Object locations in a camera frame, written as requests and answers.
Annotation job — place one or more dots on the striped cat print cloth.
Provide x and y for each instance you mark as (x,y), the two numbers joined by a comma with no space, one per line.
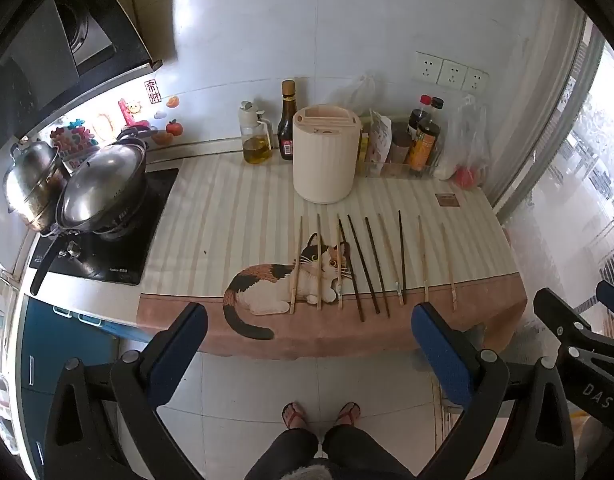
(237,200)

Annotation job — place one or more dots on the red cap sauce bottle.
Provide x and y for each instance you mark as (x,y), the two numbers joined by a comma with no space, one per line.
(418,112)

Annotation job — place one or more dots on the white wall socket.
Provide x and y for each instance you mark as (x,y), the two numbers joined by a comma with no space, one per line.
(428,67)
(474,80)
(452,74)

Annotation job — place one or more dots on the grey window frame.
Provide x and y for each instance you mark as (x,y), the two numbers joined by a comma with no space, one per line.
(584,75)

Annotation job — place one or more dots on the person's right leg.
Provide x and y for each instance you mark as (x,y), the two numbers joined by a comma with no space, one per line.
(362,455)

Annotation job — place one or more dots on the red flip-flop sandal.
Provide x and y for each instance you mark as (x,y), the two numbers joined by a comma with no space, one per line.
(348,412)
(293,412)

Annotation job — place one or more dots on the blue kitchen cabinet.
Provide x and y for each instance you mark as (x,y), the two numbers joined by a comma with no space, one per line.
(72,360)

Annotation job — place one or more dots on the person's left leg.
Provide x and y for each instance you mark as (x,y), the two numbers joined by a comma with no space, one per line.
(282,455)

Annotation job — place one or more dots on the person's leg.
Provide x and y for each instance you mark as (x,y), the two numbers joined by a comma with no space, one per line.
(282,455)
(362,455)

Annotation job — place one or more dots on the empty white plastic bag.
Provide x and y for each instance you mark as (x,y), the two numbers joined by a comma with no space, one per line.
(362,92)

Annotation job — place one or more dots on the stainless steel pot with lid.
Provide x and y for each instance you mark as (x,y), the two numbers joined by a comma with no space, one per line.
(29,185)

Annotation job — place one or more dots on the small orange wall ornament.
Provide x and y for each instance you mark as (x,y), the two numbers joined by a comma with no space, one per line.
(173,101)

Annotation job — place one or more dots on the dark sauce bottle brown cap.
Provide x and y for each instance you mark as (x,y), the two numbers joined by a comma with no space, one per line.
(286,125)

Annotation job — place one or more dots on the black cap bottle orange label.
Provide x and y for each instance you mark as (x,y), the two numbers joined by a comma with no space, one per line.
(424,145)

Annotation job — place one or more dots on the black range hood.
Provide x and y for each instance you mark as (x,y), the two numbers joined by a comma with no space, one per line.
(37,60)

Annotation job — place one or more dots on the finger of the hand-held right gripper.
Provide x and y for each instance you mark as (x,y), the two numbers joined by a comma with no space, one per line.
(559,312)
(613,297)

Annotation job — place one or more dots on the persimmon wall ornament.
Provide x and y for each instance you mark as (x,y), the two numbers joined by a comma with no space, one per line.
(174,127)
(162,138)

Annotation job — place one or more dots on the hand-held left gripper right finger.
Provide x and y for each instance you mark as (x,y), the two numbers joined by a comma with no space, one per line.
(439,355)

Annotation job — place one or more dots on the yellow seasoning box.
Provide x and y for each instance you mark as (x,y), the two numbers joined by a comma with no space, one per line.
(364,147)

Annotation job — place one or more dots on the black cooktop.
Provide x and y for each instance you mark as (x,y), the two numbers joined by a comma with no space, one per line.
(117,257)

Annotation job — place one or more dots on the dark brown chopstick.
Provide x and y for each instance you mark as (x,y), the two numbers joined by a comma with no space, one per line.
(351,272)
(401,250)
(377,267)
(363,265)

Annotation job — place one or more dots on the clear condiment tray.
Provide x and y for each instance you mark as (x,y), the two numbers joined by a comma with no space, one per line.
(382,167)

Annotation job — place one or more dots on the white paper packet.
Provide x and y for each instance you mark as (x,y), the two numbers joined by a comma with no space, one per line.
(382,135)

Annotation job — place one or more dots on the wok with steel lid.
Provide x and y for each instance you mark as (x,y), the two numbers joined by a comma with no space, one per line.
(102,190)

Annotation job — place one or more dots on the brown lidded jar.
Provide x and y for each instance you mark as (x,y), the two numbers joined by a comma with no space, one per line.
(399,147)

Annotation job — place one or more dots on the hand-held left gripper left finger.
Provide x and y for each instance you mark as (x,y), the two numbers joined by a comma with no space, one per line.
(177,355)

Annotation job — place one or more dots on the glass oil dispenser bottle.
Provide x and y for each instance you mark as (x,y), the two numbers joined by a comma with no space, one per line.
(257,145)

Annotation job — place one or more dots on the cream round chopstick holder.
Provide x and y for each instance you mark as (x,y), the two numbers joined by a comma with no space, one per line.
(324,165)

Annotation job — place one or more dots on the grey fuzzy clothing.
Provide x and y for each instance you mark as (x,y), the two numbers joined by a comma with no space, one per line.
(312,472)

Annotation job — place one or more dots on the colourful wall sign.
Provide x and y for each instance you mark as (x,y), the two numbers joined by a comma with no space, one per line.
(72,140)

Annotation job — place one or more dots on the pink strip wall sticker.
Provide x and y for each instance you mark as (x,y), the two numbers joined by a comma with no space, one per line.
(128,109)

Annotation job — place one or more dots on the white plastic bag with contents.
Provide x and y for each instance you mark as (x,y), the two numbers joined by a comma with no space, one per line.
(462,135)

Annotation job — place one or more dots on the red round item in bag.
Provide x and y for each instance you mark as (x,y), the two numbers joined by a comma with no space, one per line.
(466,177)

